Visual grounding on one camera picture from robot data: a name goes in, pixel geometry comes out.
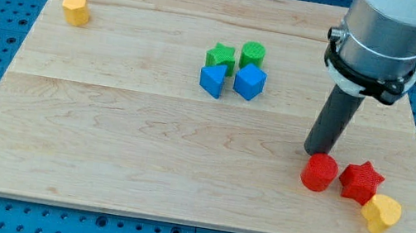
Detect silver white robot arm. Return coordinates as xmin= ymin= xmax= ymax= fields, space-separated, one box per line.
xmin=324 ymin=0 xmax=416 ymax=105

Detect yellow hexagon block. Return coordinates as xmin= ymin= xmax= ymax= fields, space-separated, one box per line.
xmin=62 ymin=0 xmax=90 ymax=26

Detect light wooden board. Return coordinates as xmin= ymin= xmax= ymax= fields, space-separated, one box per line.
xmin=0 ymin=0 xmax=416 ymax=233

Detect blue triangle block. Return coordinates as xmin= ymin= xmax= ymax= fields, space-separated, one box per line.
xmin=199 ymin=64 xmax=227 ymax=99

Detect blue cube block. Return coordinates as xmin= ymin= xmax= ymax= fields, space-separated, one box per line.
xmin=233 ymin=63 xmax=267 ymax=101

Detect green star block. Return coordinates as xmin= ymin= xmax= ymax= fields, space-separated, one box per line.
xmin=205 ymin=43 xmax=236 ymax=77

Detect green cylinder block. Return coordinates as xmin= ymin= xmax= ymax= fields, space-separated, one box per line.
xmin=239 ymin=41 xmax=266 ymax=68

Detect red cylinder block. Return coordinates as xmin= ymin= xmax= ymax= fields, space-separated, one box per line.
xmin=300 ymin=153 xmax=339 ymax=192

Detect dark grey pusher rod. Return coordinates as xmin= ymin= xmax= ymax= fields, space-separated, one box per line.
xmin=304 ymin=85 xmax=364 ymax=155

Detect red star block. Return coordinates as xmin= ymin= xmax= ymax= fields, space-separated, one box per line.
xmin=339 ymin=161 xmax=385 ymax=206

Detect yellow heart block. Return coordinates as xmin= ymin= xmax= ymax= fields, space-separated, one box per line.
xmin=361 ymin=193 xmax=403 ymax=233

